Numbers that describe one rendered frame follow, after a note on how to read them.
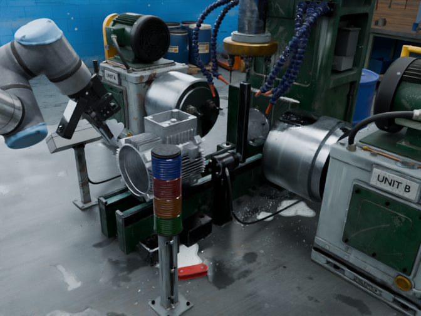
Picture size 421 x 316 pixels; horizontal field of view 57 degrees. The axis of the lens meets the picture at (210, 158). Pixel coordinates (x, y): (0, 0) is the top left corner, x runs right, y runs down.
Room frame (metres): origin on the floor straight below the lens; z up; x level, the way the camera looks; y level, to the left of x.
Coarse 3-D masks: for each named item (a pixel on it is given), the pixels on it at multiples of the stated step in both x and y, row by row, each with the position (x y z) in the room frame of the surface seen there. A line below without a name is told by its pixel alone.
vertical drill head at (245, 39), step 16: (240, 0) 1.29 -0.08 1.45; (256, 0) 1.26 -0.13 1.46; (240, 16) 1.29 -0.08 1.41; (256, 16) 1.26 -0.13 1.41; (240, 32) 1.28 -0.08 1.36; (256, 32) 1.26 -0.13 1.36; (224, 48) 1.28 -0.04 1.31; (240, 48) 1.22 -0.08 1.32; (256, 48) 1.22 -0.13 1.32; (272, 48) 1.24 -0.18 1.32
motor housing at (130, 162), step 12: (132, 144) 0.98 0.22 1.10; (144, 144) 0.97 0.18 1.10; (156, 144) 0.99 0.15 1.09; (180, 144) 1.03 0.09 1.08; (120, 156) 1.03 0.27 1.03; (132, 156) 1.06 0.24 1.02; (204, 156) 1.04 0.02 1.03; (120, 168) 1.03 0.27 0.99; (132, 168) 1.05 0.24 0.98; (144, 168) 1.07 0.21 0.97; (192, 168) 1.02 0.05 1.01; (132, 180) 1.02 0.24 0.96; (144, 180) 1.04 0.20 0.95; (132, 192) 0.99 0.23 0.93; (144, 192) 0.97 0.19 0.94
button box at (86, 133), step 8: (80, 128) 1.13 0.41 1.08; (88, 128) 1.15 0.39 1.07; (48, 136) 1.09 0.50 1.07; (56, 136) 1.07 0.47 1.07; (72, 136) 1.10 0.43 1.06; (80, 136) 1.12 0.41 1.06; (88, 136) 1.13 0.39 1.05; (96, 136) 1.14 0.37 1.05; (48, 144) 1.09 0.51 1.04; (56, 144) 1.06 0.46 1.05; (64, 144) 1.07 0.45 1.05; (72, 144) 1.09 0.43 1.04
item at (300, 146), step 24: (288, 120) 1.06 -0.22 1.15; (312, 120) 1.03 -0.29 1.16; (336, 120) 1.03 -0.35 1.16; (264, 144) 1.04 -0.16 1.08; (288, 144) 0.99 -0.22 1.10; (312, 144) 0.95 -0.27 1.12; (264, 168) 1.03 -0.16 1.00; (288, 168) 0.97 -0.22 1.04; (312, 168) 0.93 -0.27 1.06; (312, 192) 0.94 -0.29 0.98
